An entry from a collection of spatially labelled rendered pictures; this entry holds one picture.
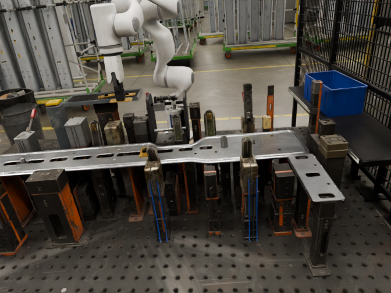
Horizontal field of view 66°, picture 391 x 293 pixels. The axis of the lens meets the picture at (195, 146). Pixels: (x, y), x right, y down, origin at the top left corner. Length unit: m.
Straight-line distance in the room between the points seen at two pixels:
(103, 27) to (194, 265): 0.90
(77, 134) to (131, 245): 0.56
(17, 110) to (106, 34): 2.98
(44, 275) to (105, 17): 0.96
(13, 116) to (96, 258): 2.95
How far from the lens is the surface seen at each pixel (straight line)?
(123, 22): 1.09
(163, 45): 1.59
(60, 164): 1.38
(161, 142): 1.46
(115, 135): 1.43
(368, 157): 1.21
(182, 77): 1.67
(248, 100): 1.38
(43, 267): 1.38
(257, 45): 7.93
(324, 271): 1.20
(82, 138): 1.48
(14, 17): 5.79
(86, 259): 1.33
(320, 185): 1.07
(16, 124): 4.09
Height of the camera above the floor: 1.59
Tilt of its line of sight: 27 degrees down
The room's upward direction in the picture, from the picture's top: 6 degrees counter-clockwise
